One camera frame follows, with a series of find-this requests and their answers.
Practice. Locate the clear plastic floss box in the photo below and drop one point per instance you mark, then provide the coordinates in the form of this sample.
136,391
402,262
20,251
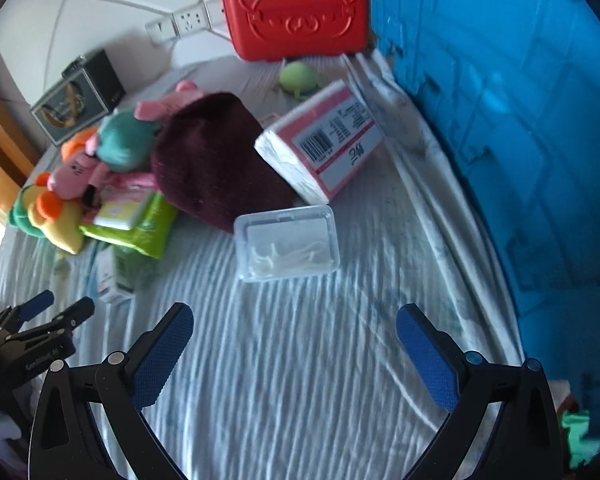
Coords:
286,243

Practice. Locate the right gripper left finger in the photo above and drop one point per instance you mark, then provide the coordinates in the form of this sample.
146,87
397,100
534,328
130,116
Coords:
66,442

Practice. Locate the green wet wipes pack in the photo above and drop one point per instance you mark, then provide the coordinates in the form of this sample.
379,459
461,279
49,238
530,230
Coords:
132,214

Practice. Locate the yellow orange turtle plush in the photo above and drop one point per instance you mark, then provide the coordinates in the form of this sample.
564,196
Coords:
39,212

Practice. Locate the pig plush orange dress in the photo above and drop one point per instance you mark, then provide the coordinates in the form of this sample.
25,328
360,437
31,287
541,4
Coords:
82,173

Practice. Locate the white wall socket panel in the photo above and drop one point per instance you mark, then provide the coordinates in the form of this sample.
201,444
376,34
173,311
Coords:
204,15

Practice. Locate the green cloth on floor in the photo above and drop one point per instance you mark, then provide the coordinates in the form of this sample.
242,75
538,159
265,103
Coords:
582,448

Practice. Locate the small white green box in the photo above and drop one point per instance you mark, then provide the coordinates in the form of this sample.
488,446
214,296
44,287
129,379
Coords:
117,274

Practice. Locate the striped white table cloth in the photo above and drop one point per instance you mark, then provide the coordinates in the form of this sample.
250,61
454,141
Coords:
305,378

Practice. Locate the red plastic bear suitcase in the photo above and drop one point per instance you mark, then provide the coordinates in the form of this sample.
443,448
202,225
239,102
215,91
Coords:
270,30

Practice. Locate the orange wooden door frame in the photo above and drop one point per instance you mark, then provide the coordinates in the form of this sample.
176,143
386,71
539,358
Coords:
18,157

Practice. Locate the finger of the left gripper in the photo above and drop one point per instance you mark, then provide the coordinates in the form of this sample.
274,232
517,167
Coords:
36,305
64,323

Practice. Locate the green round monster toy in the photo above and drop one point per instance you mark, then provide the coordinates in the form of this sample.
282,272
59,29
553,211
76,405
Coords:
299,80

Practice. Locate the blue plastic storage bin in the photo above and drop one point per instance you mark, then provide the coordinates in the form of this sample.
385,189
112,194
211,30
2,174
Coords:
512,89

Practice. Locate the red white tissue pack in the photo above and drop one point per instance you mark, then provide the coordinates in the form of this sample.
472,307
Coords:
319,146

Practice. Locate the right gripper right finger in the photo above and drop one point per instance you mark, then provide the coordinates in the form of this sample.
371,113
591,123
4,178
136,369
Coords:
525,440

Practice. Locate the pig plush teal dress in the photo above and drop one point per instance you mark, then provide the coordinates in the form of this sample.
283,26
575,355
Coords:
124,140

